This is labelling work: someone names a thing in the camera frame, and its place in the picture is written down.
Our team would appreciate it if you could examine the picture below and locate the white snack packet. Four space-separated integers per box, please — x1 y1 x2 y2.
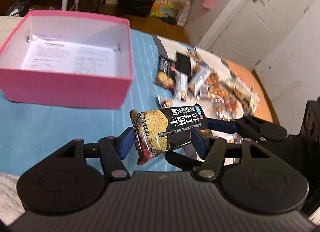
174 70 188 101

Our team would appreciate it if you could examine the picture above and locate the black soda cracker packet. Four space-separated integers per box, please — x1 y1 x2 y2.
130 104 212 165

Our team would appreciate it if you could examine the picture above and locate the orange bean snack bag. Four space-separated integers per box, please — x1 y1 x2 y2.
188 66 212 97
206 70 238 121

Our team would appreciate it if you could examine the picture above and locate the white door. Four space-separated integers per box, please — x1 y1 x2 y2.
199 0 315 70

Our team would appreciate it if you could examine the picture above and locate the pink storage box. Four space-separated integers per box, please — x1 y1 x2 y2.
1 10 134 109

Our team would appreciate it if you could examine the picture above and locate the colourful toy box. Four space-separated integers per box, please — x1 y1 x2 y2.
149 0 176 18

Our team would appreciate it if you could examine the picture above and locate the white cracker snack bag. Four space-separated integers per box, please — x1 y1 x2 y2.
225 77 260 114

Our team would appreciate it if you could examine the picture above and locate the printed paper sheet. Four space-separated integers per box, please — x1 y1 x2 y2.
20 35 121 77

